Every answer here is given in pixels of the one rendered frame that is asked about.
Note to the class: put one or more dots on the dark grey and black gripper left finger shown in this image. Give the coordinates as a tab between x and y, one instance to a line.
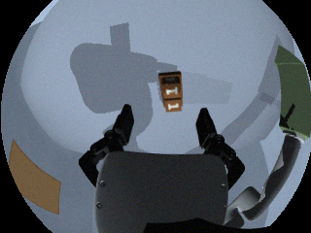
113	140

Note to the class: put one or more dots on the brown cube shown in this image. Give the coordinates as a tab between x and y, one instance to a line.
171	87
173	104

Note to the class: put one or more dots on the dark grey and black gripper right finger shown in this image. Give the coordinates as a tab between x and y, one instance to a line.
209	138

